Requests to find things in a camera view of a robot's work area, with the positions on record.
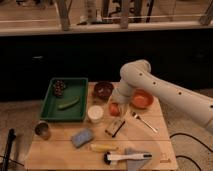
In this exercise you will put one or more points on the red apple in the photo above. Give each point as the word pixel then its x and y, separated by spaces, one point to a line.
pixel 114 109

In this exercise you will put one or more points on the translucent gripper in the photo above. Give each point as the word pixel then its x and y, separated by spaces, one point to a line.
pixel 123 107

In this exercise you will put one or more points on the blue sponge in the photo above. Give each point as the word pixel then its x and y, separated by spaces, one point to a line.
pixel 82 137

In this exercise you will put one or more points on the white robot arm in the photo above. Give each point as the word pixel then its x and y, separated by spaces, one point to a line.
pixel 137 74

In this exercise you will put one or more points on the dark brown bowl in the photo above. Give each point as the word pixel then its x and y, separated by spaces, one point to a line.
pixel 103 90

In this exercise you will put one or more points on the black stand pole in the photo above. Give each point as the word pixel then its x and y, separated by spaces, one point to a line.
pixel 10 139

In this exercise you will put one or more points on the green plastic tray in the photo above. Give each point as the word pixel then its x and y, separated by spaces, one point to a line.
pixel 75 87

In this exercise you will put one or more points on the silver fork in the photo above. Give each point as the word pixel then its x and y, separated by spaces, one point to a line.
pixel 136 116

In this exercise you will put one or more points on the grey cloth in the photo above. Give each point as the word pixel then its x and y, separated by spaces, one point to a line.
pixel 136 165

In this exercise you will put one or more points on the orange bowl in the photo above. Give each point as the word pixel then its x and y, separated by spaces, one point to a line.
pixel 141 99

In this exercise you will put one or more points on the yellow banana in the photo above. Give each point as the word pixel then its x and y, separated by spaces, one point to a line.
pixel 103 148

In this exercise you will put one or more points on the green cucumber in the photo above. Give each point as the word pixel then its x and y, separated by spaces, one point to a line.
pixel 68 104

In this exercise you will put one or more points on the metal cup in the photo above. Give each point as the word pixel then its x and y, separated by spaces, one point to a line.
pixel 42 130

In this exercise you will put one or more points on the white handled black brush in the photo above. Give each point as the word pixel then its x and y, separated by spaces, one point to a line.
pixel 109 158

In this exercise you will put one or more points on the white paper cup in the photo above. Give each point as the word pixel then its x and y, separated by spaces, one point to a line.
pixel 95 113

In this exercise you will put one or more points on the dark grape bunch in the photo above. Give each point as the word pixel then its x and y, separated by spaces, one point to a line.
pixel 58 88

